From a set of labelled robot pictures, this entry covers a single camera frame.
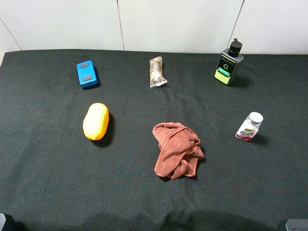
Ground red-brown cloth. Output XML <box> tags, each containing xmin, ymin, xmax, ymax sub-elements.
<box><xmin>153</xmin><ymin>122</ymin><xmax>205</xmax><ymax>180</ymax></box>

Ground brown snack packet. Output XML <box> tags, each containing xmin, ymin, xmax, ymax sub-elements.
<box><xmin>149</xmin><ymin>56</ymin><xmax>167</xmax><ymax>89</ymax></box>

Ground yellow mango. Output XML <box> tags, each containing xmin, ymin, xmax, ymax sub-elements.
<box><xmin>82</xmin><ymin>103</ymin><xmax>109</xmax><ymax>141</ymax></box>

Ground blue rectangular box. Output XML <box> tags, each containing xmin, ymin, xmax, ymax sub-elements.
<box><xmin>76</xmin><ymin>60</ymin><xmax>98</xmax><ymax>89</ymax></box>

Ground dark bottle green label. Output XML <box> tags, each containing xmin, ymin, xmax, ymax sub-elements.
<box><xmin>214</xmin><ymin>38</ymin><xmax>244</xmax><ymax>85</ymax></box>

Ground small white-capped jar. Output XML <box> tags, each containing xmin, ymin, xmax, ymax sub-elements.
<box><xmin>235</xmin><ymin>112</ymin><xmax>263</xmax><ymax>141</ymax></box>

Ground black table cloth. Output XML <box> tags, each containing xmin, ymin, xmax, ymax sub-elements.
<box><xmin>0</xmin><ymin>50</ymin><xmax>308</xmax><ymax>231</ymax></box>

